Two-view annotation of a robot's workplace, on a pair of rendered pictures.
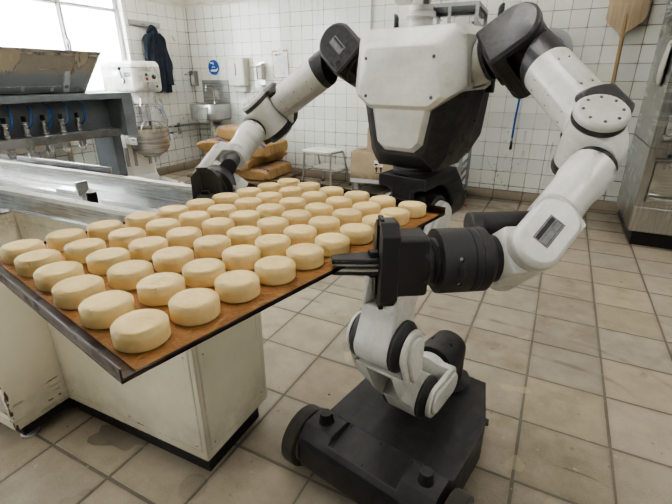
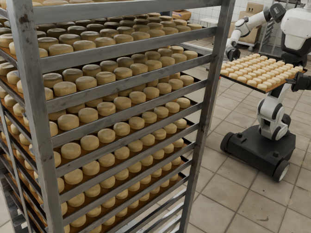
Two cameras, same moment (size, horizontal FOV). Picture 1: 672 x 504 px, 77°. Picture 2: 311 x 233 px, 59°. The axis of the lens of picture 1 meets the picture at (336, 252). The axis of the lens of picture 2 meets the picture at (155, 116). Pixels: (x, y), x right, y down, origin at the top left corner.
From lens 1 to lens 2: 134 cm
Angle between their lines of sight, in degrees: 10
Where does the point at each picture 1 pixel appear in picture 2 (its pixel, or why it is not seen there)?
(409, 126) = (297, 42)
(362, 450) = (252, 146)
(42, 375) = not seen: hidden behind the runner
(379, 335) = (271, 106)
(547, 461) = not seen: outside the picture
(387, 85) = (293, 28)
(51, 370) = not seen: hidden behind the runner
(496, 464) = (295, 162)
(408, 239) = (304, 77)
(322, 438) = (238, 141)
